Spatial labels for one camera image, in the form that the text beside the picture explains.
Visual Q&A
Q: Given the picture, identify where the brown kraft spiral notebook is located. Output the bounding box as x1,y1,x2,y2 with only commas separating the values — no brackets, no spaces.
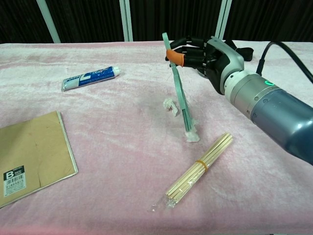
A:
0,110,79,209

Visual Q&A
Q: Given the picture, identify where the blue white toothpaste tube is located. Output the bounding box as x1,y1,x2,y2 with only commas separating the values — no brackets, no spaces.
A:
61,65,122,93

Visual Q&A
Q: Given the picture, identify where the black pleated curtain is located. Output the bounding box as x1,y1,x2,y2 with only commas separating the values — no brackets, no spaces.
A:
0,0,313,45

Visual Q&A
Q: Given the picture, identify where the wrapped wooden chopstick bundle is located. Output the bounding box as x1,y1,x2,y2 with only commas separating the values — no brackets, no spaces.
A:
149,132,234,213

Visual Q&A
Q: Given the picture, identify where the white paper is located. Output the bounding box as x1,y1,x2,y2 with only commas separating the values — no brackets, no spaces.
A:
163,97,180,116
183,131,201,143

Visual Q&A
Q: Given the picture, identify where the white metal frame post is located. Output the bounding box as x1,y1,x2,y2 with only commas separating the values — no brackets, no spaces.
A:
36,0,61,44
119,0,134,42
214,0,232,41

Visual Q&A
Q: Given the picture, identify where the black fabric strap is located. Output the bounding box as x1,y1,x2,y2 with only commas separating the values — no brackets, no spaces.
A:
226,40,254,62

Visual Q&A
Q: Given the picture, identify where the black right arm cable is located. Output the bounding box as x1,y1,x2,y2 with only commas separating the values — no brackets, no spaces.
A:
256,41,313,84

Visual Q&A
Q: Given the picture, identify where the pink plush tablecloth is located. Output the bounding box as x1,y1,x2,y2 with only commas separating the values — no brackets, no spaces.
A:
0,40,313,235

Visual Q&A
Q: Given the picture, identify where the right black grey robot hand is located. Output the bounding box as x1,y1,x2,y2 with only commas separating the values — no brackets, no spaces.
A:
165,35,245,96

